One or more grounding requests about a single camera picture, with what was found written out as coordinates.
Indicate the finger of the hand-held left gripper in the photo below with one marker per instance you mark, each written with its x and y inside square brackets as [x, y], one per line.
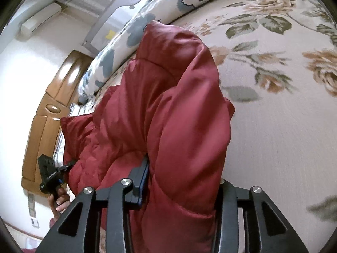
[66, 167]

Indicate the red quilted jacket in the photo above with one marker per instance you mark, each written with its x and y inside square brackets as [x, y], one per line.
[168, 126]

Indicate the wall socket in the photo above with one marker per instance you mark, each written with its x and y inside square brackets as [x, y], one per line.
[33, 210]

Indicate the white air conditioner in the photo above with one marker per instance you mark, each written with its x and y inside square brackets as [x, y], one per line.
[43, 21]

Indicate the wooden headboard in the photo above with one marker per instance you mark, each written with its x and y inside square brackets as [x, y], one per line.
[50, 126]

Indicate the blue flower print duvet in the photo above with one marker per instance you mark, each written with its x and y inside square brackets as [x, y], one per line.
[163, 13]

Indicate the person's left hand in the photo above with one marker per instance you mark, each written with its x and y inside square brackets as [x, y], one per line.
[62, 201]

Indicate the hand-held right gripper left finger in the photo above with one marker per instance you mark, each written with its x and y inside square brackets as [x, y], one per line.
[143, 184]

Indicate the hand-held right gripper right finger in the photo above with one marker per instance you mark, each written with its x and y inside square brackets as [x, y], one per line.
[227, 203]

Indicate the floral blanket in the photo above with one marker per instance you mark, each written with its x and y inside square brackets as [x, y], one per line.
[279, 116]

